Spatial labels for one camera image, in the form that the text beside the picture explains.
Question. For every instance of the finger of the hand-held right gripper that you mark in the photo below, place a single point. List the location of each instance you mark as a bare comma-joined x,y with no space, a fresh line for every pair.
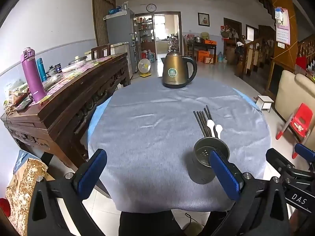
279,158
305,152

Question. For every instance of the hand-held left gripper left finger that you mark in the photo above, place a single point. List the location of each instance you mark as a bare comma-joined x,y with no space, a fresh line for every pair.
93,172

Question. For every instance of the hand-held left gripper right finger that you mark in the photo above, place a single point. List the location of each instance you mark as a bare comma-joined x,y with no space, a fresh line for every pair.
224,177

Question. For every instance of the metal utensil holder cup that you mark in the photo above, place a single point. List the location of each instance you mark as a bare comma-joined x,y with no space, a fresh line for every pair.
201,167

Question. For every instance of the white plastic spoon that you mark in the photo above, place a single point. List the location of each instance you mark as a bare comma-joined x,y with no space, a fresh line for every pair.
210,124
218,128

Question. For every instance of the bundle of black chopsticks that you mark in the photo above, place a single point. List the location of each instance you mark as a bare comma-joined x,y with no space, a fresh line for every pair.
204,127

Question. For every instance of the red plastic child chair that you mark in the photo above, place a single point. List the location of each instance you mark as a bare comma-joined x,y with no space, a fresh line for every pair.
300,123

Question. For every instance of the beige leather sofa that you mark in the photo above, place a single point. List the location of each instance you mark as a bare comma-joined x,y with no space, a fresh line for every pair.
292,95

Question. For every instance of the small white stool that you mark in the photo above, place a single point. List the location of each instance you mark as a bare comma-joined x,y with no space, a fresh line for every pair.
264,100

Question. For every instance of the blue table cover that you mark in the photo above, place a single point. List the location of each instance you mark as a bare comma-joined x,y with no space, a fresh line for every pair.
98,110

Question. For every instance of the gold patterned bag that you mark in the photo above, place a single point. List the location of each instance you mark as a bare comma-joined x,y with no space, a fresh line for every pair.
24,189

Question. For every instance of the carved wooden sideboard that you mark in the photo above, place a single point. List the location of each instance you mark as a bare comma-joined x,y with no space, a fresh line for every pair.
73,103

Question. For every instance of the blue bag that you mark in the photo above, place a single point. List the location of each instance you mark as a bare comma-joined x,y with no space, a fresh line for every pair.
21,159

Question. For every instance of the red round object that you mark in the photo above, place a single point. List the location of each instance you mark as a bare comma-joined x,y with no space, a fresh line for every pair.
4,207

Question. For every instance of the black phone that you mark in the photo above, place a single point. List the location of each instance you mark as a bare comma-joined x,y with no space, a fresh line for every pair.
23,105

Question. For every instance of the clear plastic bag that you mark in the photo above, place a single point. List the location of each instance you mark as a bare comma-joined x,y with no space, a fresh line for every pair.
53,81

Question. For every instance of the pink checked table mat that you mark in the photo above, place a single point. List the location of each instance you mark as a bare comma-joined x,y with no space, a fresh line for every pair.
81,72

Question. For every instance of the white plate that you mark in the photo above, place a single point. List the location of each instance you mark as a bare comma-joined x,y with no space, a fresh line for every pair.
72,67

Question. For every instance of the small lidded teapot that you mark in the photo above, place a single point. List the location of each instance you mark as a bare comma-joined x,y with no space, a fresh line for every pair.
51,71

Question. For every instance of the small dark jar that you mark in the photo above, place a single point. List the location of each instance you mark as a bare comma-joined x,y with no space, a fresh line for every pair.
58,68

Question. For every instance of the wooden stair railing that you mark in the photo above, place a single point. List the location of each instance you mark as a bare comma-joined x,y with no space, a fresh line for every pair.
256,51

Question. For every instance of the purple thermos bottle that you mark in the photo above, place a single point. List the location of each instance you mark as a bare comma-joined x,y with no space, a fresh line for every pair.
33,78

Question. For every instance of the metal pot with lid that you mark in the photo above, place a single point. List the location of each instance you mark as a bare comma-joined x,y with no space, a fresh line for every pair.
77,60

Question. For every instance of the teal drink bottle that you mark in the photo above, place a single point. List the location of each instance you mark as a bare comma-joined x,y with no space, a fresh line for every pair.
41,71

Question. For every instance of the bronze electric kettle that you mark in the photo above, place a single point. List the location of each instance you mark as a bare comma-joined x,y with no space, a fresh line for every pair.
174,73

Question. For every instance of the clear water jug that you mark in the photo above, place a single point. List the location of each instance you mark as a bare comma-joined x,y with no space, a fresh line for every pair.
220,57

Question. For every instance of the small floor fan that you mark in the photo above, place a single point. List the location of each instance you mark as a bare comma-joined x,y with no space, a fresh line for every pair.
144,66

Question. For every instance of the wooden dining chair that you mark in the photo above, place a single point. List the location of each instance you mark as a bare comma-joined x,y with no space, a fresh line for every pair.
100,51

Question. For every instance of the large orange carton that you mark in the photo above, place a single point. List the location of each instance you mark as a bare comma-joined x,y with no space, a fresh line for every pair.
206,56

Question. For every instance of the white chest freezer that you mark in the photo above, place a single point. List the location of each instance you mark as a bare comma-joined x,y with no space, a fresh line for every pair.
120,50

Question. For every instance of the blue liquid jug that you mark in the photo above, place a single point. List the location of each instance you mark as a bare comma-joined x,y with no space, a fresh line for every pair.
151,57

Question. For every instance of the dark wooden side table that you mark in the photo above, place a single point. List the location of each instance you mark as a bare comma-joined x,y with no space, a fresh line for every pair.
196,45

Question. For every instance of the flat orange box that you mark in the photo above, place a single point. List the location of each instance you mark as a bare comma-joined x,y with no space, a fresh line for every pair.
209,41

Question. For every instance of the steel bowl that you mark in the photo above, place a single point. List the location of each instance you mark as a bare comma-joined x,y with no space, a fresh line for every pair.
197,39

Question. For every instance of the green basket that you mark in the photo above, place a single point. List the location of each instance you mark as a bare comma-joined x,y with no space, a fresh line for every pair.
204,35

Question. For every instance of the grey refrigerator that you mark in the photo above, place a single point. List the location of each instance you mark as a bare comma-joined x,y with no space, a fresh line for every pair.
118,29

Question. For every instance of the glass display shelf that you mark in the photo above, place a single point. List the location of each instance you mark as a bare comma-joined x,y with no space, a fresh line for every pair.
145,32

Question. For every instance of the brown wooden door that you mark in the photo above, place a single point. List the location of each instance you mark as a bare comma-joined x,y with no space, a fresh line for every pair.
102,17

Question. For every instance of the hanging wall calendar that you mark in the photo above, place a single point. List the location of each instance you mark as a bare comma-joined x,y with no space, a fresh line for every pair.
283,32

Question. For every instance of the framed wall picture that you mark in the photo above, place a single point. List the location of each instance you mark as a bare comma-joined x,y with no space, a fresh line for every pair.
203,19

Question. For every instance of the round wall clock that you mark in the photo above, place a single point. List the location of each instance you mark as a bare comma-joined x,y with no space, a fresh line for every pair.
151,7

